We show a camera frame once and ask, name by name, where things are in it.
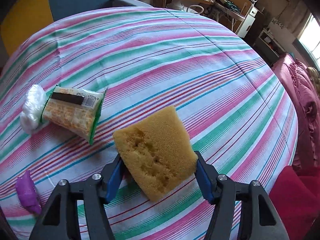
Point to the grey yellow blue chair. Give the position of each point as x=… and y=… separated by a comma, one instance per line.
x=26, y=17

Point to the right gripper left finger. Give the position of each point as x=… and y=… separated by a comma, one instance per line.
x=112, y=176

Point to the pink quilt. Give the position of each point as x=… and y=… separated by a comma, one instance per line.
x=293, y=75

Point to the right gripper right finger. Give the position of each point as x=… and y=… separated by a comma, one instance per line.
x=206, y=176

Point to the striped bed sheet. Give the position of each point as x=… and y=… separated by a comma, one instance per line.
x=237, y=113

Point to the green noodle snack packet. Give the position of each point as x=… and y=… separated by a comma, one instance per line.
x=77, y=110

